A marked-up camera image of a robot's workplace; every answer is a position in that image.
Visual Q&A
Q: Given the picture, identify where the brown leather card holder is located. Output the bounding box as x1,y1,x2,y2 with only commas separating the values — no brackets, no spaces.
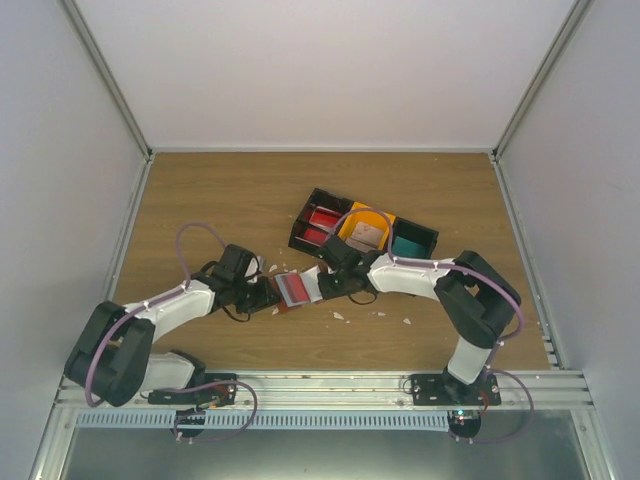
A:
271,264,330,314

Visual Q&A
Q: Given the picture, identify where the red white credit card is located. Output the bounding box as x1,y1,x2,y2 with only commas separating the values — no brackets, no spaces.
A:
275,273,310,307

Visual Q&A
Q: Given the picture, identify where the black bin with red cards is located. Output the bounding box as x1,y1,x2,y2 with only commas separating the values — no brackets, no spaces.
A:
288,188,354,257

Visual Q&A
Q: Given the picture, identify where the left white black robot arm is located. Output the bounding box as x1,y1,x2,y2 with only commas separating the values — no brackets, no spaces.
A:
64,244,280,407

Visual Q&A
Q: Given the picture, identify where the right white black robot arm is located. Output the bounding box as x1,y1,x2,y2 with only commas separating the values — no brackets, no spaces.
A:
317,236,522,405

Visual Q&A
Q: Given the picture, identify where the white patterned card stack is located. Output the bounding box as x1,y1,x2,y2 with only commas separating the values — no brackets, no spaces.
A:
345,222,385,253

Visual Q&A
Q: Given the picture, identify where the lower red card stack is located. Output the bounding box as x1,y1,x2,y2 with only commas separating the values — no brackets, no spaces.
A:
299,227,328,247

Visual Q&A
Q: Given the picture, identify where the red card stack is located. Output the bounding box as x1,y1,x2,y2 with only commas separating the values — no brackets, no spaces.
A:
299,227,328,247
309,206,341,231

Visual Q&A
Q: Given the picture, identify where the upper red card stack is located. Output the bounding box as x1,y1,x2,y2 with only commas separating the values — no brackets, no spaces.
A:
309,206,341,231

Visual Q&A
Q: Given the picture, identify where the teal card stack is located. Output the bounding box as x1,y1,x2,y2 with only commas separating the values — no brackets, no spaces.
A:
392,237,429,259

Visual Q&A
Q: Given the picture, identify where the black bin with teal cards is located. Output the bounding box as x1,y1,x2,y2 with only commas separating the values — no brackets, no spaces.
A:
391,217,439,259

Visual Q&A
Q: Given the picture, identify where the yellow plastic bin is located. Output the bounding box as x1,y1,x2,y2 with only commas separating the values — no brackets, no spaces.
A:
336,202,396,252

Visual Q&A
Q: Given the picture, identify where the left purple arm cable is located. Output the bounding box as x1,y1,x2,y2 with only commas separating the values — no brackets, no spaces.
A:
85,222,229,407

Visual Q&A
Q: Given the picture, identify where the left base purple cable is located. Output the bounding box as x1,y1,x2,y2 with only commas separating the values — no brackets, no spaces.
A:
172,379,260,445

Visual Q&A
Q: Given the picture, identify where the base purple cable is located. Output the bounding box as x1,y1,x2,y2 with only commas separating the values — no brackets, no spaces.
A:
449,369,536,445
172,379,260,445

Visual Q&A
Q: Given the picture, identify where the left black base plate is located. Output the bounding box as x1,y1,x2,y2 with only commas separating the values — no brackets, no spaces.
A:
146,372,238,407

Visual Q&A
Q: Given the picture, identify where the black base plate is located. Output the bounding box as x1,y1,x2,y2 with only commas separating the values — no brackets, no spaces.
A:
409,372,502,407
146,372,238,407

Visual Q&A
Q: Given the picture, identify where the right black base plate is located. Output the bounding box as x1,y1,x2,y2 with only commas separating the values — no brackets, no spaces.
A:
409,372,502,407

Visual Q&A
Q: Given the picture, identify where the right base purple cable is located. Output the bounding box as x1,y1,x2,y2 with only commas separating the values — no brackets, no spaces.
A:
449,369,536,445

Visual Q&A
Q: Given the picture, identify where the grey slotted cable duct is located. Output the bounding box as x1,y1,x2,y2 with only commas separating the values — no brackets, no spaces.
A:
76,409,449,432

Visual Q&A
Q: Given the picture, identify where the aluminium front rail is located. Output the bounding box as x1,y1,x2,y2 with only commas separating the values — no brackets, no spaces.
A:
54,368,594,412

